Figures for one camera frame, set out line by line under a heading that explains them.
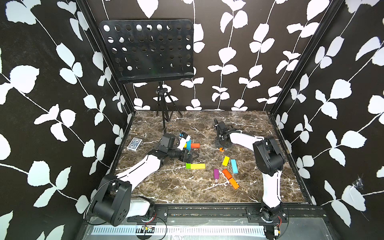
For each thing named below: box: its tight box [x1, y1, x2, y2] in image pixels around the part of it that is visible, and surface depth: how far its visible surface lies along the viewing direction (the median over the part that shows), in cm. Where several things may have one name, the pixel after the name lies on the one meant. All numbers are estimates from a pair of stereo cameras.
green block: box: [185, 162, 192, 170], surface depth 92 cm
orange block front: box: [229, 177, 240, 190], surface depth 86 cm
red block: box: [222, 168, 233, 180], surface depth 90 cm
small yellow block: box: [222, 156, 230, 167], surface depth 95 cm
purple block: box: [213, 169, 220, 180], surface depth 90 cm
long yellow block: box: [190, 163, 206, 170], surface depth 92 cm
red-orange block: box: [191, 143, 201, 148], surface depth 104 cm
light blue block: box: [231, 159, 239, 174], surface depth 92 cm
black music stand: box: [99, 19, 195, 132], surface depth 69 cm
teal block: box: [186, 139, 192, 151], surface depth 103 cm
